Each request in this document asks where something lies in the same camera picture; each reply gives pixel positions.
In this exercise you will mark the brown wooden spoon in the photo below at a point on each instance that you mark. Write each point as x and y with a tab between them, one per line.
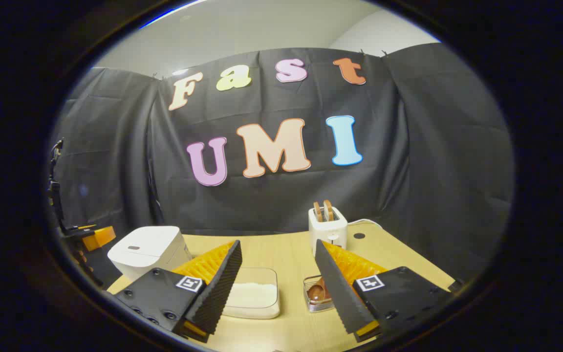
316	292

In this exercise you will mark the white rice cooker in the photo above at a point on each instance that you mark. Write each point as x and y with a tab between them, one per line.
147	252

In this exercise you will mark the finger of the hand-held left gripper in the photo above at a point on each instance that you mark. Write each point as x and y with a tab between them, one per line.
100	238

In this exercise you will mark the black backdrop cloth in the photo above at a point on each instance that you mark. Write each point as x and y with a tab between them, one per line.
281	195

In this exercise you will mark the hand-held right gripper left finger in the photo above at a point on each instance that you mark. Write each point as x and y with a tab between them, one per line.
220	288

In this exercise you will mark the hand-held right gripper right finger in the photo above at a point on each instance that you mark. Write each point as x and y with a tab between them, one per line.
340	293

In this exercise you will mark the white toaster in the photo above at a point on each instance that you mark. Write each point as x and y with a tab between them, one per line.
328	232

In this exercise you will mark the toast bread slice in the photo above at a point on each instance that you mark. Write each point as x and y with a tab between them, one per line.
317	211
328	209

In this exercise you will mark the white rice heap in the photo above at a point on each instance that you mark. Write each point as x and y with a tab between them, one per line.
254	295

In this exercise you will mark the clear plastic container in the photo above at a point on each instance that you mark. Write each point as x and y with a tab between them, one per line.
257	313

